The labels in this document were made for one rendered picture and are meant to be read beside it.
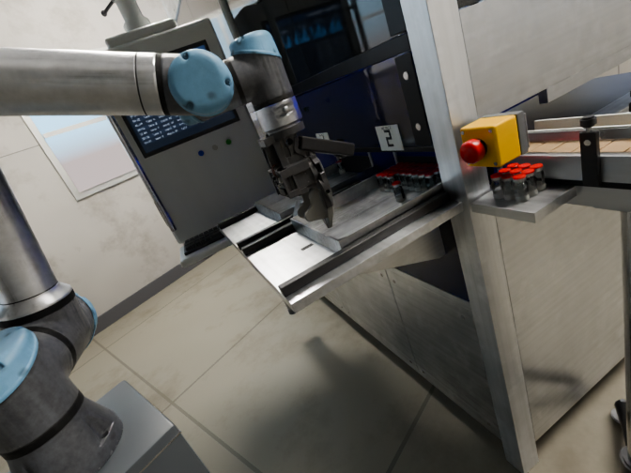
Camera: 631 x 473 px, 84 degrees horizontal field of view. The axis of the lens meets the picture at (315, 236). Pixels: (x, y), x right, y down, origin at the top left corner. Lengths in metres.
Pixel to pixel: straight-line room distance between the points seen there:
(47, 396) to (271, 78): 0.59
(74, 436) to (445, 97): 0.81
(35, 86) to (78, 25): 3.37
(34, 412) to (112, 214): 2.98
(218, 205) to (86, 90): 1.09
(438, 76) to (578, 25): 0.38
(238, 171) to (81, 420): 1.10
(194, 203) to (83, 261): 2.10
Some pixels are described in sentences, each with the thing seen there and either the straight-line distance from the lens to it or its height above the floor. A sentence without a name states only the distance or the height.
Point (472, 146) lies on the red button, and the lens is 0.65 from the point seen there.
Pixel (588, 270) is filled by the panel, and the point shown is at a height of 0.51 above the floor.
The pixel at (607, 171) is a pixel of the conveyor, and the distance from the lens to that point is 0.73.
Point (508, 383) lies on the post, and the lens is 1.07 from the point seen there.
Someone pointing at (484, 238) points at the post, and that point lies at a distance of 0.81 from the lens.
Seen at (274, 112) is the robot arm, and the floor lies 1.17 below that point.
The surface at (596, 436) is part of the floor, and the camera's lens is 1.46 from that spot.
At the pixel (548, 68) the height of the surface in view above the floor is 1.05.
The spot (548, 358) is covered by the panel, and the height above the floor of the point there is 0.34.
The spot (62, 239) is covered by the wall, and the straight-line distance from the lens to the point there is 3.49.
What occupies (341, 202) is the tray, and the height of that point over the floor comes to 0.89.
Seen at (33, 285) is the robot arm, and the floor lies 1.06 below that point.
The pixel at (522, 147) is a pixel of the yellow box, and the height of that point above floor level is 0.97.
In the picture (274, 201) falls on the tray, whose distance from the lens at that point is 1.23.
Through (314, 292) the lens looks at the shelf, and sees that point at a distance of 0.61.
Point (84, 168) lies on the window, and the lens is 3.54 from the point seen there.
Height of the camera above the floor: 1.18
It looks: 22 degrees down
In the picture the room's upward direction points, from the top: 22 degrees counter-clockwise
